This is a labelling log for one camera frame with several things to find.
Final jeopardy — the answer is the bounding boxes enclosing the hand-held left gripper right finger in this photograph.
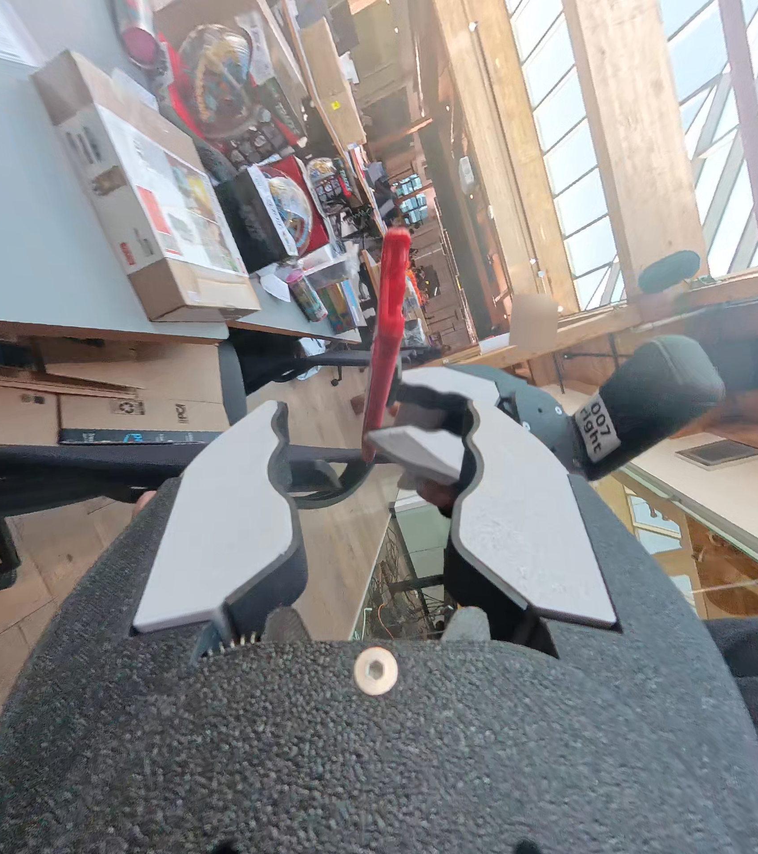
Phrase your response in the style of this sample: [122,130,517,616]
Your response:
[444,397,620,632]

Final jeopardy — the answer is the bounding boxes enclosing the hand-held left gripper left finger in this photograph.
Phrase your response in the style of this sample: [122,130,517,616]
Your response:
[132,400,310,651]

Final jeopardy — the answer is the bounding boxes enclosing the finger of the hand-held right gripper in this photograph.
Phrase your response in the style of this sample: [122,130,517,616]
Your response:
[362,427,468,491]
[392,365,511,429]

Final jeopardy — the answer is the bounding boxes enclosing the grey desk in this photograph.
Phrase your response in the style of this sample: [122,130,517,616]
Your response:
[0,0,364,345]

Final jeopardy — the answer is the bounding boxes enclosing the person's right hand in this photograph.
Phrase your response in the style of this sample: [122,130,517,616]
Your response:
[415,477,457,519]

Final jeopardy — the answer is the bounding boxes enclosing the small brown cardboard box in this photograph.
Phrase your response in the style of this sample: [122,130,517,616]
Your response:
[508,294,560,355]

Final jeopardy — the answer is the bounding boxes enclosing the black flat box blue print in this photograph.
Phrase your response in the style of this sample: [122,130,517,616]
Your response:
[57,429,224,446]

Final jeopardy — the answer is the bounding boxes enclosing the colourful small box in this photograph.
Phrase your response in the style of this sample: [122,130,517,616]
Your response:
[315,279,364,335]

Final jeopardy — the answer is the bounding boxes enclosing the flattened cardboard with recycling symbol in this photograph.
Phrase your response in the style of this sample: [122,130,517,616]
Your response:
[59,392,230,432]

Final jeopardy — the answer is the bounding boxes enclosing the black mesh office chair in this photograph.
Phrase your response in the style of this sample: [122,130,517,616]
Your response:
[0,443,387,596]

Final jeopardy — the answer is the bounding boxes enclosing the colourful drink can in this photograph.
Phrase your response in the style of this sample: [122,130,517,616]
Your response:
[285,270,331,324]

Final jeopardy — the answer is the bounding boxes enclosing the metal vent grille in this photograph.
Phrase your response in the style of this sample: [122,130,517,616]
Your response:
[674,438,758,469]

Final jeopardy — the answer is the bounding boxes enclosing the black oval speaker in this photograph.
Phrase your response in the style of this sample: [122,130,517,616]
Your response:
[638,250,702,295]

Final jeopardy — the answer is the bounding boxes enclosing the folded white paper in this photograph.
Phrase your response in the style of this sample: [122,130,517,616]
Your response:
[255,263,294,302]

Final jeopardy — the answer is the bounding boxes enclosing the plain flattened cardboard sheets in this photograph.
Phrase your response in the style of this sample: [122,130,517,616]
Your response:
[0,319,228,399]

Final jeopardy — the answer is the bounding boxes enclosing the flattened cardboard with printed number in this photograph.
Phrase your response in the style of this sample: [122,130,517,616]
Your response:
[0,386,61,447]

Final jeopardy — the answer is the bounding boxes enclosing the black box with sphere toy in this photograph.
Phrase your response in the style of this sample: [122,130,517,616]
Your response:
[215,157,335,275]

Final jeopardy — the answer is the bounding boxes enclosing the wooden beam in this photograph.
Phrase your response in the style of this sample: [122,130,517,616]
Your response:
[560,0,711,296]

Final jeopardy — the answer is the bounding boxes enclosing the long cardboard box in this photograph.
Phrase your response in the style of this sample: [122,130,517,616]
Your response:
[298,16,368,152]

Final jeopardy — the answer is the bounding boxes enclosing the printed model kit box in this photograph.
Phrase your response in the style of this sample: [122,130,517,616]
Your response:
[31,50,262,324]

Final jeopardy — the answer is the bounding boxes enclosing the clear sphere maze toy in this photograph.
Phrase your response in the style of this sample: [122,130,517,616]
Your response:
[164,23,274,142]

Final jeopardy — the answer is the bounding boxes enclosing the red round lid container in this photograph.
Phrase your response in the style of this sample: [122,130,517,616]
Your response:
[111,0,168,69]

